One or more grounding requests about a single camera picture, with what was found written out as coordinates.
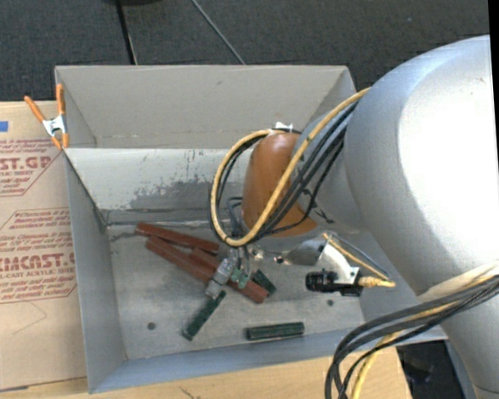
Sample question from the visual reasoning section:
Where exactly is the dark green flat block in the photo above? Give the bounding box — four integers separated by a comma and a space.
179, 289, 231, 342
251, 268, 278, 298
246, 321, 307, 342

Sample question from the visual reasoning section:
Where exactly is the red-brown flat block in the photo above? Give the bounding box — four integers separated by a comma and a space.
134, 216, 221, 259
144, 228, 270, 312

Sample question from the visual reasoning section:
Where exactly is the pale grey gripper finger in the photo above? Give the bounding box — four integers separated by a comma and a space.
203, 277, 226, 301
212, 257, 240, 285

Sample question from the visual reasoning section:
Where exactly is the grey metal bin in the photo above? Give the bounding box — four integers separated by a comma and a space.
54, 40, 451, 396

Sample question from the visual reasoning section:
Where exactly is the black cylinder on white bracket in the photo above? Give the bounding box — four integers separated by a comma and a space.
302, 239, 366, 301

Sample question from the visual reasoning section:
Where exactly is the brown cardboard board, red print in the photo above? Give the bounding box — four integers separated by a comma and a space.
0, 94, 89, 393

